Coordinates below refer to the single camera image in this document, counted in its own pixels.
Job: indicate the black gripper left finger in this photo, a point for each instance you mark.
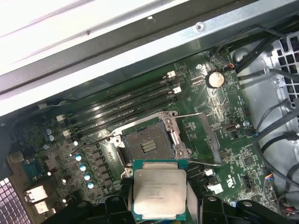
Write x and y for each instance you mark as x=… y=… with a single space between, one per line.
x=112 y=212

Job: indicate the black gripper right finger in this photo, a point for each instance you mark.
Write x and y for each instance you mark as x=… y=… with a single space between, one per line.
x=215 y=212

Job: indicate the silver CPU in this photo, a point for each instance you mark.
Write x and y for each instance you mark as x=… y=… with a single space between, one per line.
x=158 y=186

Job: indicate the metal socket cover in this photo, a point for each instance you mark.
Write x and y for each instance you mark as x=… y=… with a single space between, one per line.
x=211 y=137

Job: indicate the CPU socket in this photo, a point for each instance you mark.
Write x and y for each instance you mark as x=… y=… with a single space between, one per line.
x=149 y=137

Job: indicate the RAM slot white clips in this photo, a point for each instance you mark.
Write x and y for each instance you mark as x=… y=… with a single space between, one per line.
x=215 y=188
x=116 y=96
x=121 y=112
x=208 y=172

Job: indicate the RAM slot black clips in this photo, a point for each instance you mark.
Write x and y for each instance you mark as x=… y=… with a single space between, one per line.
x=126 y=119
x=119 y=104
x=199 y=180
x=195 y=168

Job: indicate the green motherboard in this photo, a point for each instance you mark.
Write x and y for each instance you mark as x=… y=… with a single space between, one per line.
x=201 y=93

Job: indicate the black PC case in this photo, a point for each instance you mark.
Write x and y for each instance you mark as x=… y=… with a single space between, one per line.
x=259 y=91

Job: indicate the coin cell battery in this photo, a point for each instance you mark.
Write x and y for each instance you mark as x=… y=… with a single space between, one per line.
x=215 y=79

